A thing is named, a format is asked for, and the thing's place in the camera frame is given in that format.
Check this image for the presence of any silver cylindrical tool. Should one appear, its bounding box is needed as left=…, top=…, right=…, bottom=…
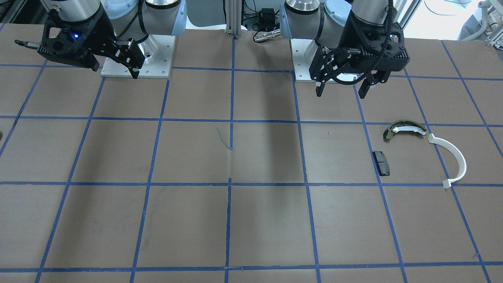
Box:
left=253, top=29, right=281, bottom=43

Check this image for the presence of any black power adapter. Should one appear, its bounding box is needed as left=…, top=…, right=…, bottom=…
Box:
left=257, top=8, right=276, bottom=31

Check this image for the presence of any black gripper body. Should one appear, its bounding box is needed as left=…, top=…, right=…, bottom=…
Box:
left=15, top=11, right=145, bottom=71
left=309, top=11, right=410, bottom=85

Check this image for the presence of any black brake pad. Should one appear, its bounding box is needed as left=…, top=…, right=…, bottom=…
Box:
left=372, top=151, right=390, bottom=176

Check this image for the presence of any aluminium frame post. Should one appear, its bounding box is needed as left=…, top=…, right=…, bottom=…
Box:
left=223, top=0, right=242, bottom=38

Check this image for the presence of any white curved plastic part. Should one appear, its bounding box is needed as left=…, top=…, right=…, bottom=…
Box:
left=428, top=133, right=467, bottom=189

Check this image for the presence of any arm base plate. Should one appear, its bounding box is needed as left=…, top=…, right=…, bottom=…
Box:
left=290, top=39, right=318, bottom=83
left=101, top=35, right=176, bottom=79

